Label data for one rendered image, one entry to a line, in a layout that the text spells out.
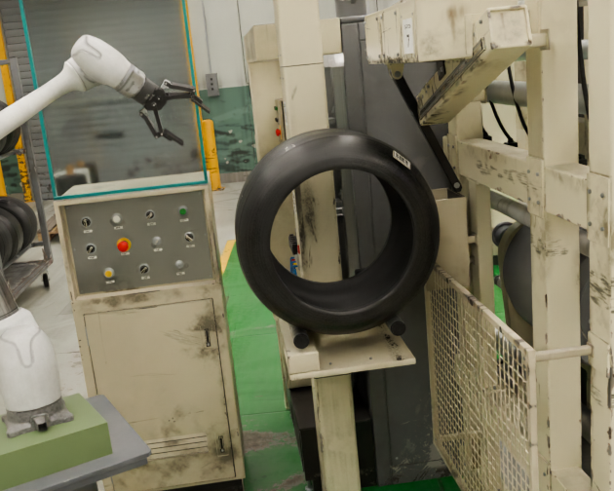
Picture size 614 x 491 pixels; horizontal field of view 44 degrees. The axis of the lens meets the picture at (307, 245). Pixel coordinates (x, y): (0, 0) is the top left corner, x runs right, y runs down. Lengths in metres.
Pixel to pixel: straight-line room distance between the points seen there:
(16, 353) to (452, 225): 1.36
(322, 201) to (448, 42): 0.81
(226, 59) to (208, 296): 8.69
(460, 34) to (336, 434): 1.46
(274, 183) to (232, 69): 9.37
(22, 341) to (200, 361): 0.87
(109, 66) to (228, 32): 9.11
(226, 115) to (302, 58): 9.02
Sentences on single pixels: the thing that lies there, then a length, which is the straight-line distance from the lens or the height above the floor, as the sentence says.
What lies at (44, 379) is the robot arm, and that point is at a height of 0.87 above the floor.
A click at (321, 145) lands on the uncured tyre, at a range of 2.04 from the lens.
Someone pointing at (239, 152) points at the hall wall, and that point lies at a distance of 11.43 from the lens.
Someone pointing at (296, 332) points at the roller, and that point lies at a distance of 2.17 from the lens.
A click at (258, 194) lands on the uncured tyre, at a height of 1.33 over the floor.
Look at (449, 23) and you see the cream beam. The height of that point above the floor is 1.72.
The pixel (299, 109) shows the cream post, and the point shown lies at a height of 1.52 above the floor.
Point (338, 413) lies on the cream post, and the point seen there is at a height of 0.48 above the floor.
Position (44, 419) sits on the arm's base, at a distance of 2.27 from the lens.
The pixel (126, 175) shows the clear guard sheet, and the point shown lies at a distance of 2.80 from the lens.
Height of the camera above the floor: 1.67
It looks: 14 degrees down
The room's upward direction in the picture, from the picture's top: 6 degrees counter-clockwise
